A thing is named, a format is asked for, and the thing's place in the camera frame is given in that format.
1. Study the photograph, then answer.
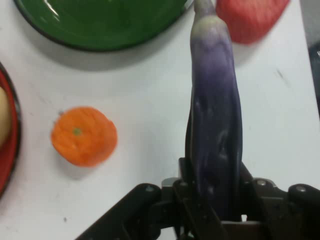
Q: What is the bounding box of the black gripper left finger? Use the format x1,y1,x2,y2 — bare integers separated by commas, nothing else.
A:
74,112,229,240

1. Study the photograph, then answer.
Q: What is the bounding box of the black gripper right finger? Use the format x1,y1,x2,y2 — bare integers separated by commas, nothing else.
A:
234,159,320,240

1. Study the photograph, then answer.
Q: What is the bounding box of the purple toy eggplant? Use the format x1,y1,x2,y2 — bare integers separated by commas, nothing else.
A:
189,0,244,221

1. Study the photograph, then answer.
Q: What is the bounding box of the orange toy tangerine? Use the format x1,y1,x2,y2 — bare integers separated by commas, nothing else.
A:
50,106,119,168

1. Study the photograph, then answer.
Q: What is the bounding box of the black object on floor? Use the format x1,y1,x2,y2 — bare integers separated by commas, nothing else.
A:
308,41,320,101

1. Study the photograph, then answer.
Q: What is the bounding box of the red plate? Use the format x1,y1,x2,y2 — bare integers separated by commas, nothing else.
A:
0,61,22,199

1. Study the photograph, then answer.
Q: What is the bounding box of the red toy apple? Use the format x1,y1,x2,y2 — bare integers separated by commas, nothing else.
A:
215,0,291,45

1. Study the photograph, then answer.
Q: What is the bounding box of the green plate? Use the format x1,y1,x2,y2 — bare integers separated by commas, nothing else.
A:
13,0,195,53

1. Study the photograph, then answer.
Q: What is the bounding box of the yellow toy potato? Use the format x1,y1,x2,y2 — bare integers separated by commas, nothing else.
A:
0,87,13,149

